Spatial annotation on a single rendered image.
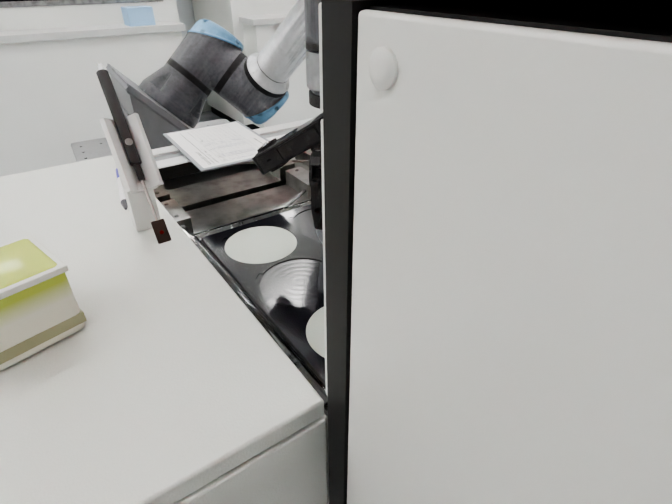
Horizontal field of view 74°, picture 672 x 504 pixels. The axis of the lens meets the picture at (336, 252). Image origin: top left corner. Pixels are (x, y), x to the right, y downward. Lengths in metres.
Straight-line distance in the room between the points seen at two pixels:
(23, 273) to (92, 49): 3.01
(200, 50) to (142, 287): 0.77
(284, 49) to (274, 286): 0.64
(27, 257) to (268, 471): 0.26
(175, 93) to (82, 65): 2.27
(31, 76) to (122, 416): 3.09
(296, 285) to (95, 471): 0.30
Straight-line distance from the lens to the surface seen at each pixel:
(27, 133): 3.44
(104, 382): 0.39
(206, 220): 0.76
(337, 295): 0.25
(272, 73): 1.11
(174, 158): 0.81
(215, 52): 1.16
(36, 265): 0.42
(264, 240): 0.65
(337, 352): 0.28
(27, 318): 0.42
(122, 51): 3.42
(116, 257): 0.54
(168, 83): 1.15
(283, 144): 0.55
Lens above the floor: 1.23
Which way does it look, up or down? 33 degrees down
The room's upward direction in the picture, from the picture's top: straight up
